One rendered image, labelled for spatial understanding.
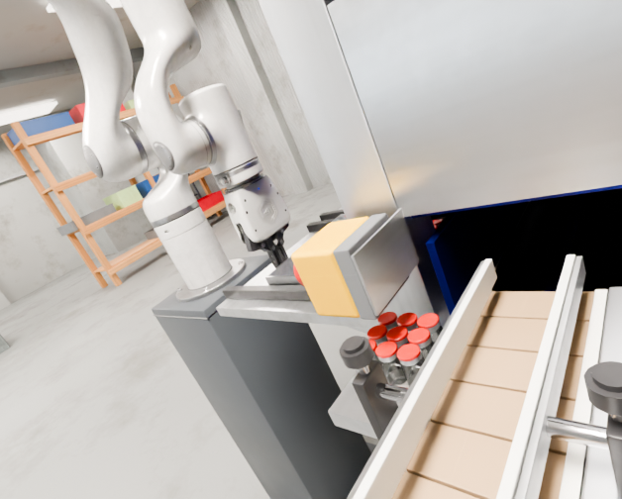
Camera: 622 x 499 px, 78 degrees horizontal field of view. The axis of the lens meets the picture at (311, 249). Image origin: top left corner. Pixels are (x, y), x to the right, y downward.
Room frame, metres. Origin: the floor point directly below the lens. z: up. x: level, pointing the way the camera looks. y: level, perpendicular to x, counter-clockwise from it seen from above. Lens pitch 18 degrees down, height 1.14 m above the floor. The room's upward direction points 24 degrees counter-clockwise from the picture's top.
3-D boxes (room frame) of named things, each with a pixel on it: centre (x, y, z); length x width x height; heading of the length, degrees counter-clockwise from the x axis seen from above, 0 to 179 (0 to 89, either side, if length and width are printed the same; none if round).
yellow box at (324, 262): (0.35, -0.03, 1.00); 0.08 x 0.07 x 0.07; 43
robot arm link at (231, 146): (0.70, 0.06, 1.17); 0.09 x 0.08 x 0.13; 129
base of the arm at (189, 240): (0.95, 0.26, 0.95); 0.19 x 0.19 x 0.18
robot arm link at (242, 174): (0.70, 0.06, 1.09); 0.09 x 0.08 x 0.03; 133
